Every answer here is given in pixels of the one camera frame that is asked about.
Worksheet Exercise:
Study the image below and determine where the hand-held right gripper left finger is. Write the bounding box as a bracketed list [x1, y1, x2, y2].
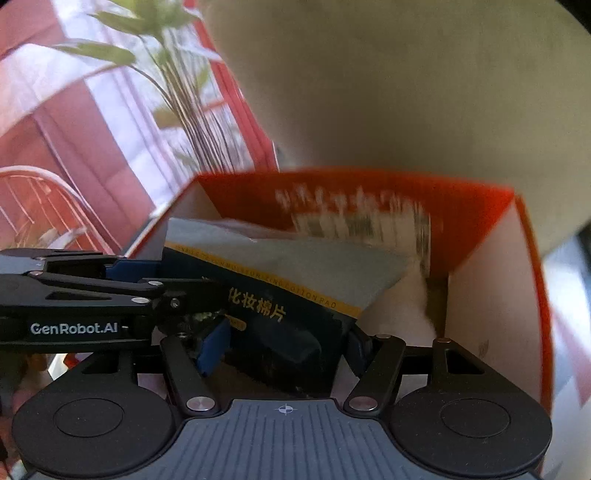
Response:
[81, 316, 230, 415]

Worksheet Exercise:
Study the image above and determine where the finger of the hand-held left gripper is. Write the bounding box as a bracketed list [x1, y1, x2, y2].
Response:
[139, 277, 230, 336]
[108, 258, 164, 282]

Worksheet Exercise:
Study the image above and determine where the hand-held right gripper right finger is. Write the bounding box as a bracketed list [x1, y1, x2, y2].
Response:
[344, 329, 498, 416]

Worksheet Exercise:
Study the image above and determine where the dark blue cotton pad packet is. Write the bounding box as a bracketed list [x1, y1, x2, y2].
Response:
[161, 217, 420, 400]

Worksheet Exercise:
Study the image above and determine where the red strawberry print box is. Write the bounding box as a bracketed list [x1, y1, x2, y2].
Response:
[124, 167, 556, 416]

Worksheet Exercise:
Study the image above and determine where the beige upholstered chair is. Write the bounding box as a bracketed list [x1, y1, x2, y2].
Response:
[202, 0, 591, 261]

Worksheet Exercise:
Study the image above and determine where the printed wall cloth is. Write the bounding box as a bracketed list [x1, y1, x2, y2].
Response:
[0, 0, 283, 259]

